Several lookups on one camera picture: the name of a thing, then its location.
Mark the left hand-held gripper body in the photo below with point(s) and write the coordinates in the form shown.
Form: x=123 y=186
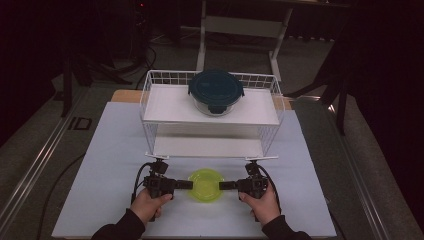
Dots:
x=159 y=185

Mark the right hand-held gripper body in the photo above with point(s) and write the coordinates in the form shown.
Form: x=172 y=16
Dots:
x=253 y=184

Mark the green plastic food container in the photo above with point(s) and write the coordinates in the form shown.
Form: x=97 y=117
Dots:
x=205 y=185

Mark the round dark blue food container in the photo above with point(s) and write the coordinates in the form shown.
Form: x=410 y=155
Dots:
x=216 y=88

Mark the person's left hand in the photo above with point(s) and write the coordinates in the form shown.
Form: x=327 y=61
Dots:
x=148 y=205

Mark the person's right hand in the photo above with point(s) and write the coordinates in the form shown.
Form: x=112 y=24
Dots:
x=263 y=208

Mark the white table mat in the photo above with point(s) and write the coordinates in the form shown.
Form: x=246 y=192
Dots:
x=100 y=173

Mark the black stand with legs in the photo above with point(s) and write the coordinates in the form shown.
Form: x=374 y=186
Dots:
x=336 y=83

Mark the black stand leg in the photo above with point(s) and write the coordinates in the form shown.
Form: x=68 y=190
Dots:
x=67 y=86

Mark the metal floor rail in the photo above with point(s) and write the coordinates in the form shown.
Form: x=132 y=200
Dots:
x=36 y=160
x=360 y=173

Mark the white metal desk frame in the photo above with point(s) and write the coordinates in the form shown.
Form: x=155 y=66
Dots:
x=240 y=26

